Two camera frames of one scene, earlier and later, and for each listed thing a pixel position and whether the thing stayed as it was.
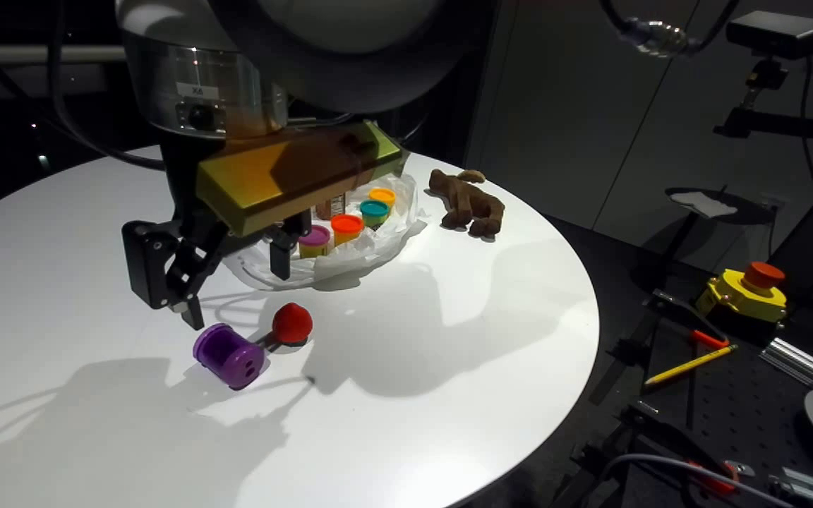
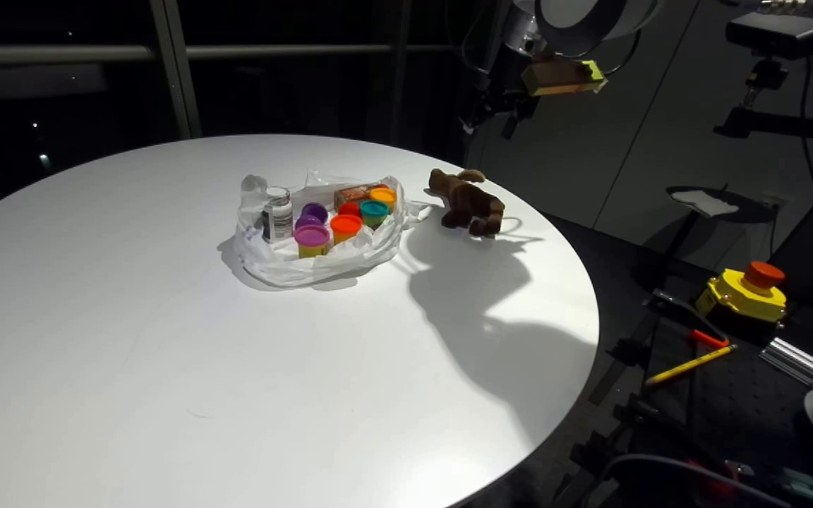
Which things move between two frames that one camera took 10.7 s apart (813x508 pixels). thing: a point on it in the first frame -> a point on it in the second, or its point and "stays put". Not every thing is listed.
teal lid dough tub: x=375 y=212 stays put
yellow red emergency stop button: x=748 y=291 stays put
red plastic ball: x=292 y=325 -> x=351 y=211
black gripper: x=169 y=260 -> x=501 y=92
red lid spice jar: x=323 y=211 -> x=351 y=195
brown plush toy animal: x=465 y=201 stays put
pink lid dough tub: x=317 y=240 stays put
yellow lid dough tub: x=379 y=192 stays put
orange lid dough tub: x=344 y=226 stays put
